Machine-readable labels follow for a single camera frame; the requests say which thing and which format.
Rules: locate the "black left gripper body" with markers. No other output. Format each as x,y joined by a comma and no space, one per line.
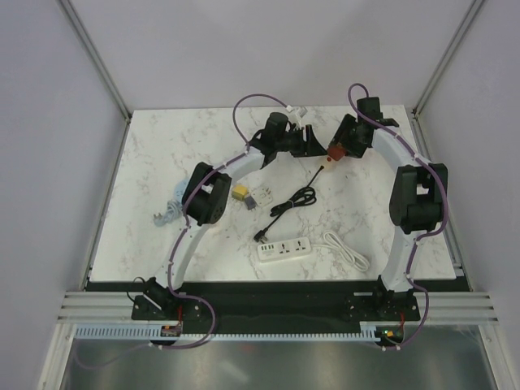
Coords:
294,142

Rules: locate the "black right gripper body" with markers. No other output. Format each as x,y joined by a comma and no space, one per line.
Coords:
350,139

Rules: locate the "dark red fish cube plug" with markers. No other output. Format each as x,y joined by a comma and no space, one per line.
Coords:
336,152

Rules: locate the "cream red power strip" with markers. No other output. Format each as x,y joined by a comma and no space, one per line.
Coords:
327,164

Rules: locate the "white plug adapter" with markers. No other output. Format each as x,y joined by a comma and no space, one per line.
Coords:
262,196

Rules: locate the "yellow cube charger plug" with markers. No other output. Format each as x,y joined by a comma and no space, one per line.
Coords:
240,192

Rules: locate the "grey cube charger plug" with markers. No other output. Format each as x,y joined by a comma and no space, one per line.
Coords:
250,203

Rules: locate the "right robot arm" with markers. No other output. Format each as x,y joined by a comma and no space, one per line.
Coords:
418,205

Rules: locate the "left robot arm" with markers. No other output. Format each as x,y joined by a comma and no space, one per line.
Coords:
204,202

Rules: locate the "light blue round socket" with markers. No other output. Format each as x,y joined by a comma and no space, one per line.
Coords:
180,189

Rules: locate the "white USB power strip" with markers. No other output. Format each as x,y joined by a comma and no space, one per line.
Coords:
284,250

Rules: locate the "white cable duct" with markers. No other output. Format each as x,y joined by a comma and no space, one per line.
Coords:
156,332

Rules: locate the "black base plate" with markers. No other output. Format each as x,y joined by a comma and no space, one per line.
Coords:
314,305

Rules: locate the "aluminium frame rail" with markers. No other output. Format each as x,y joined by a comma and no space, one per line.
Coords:
95,307

